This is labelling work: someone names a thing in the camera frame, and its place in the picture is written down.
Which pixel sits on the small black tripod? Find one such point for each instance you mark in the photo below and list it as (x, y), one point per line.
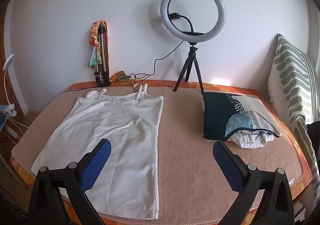
(192, 52)

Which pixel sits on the black gooseneck phone holder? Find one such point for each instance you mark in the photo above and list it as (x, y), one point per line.
(191, 24)

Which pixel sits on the small colourful cloth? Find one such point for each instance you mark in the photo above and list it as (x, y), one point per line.
(120, 75)

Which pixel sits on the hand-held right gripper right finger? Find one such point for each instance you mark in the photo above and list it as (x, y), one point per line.
(227, 165)

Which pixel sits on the colourful patterned scarf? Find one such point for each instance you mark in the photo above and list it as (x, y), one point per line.
(94, 57)

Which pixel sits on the white camisole top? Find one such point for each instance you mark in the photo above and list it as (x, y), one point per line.
(112, 125)

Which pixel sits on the green striped white pillow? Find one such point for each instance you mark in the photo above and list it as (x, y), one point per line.
(287, 77)

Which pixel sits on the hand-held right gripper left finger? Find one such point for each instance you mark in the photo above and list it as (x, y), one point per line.
(96, 165)

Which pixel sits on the white clip lamp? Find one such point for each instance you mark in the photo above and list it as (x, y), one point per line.
(8, 61)

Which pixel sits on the folded silver tripod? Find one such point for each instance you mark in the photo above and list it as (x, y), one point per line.
(102, 47)

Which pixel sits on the pink blanket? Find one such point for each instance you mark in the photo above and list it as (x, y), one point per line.
(185, 152)

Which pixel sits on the dark cloth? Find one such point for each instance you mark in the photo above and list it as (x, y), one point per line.
(315, 135)

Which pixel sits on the folded teal printed cloth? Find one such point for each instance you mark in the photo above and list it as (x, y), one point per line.
(215, 117)

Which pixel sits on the folded white clothes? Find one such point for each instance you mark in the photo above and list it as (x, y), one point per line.
(250, 141)

